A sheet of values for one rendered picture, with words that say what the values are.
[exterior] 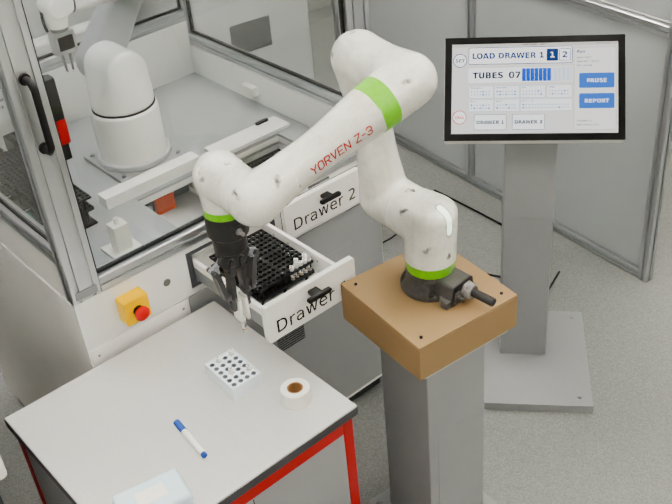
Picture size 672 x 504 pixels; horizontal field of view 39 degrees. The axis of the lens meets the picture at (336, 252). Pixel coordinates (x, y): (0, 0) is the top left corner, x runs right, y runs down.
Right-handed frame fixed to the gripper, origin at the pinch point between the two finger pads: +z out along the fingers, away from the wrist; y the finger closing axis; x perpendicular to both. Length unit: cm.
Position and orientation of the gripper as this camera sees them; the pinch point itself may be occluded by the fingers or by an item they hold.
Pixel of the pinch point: (241, 306)
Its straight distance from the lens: 218.7
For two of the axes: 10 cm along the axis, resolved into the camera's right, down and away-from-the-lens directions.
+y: 7.7, -4.1, 4.9
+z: 0.8, 8.2, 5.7
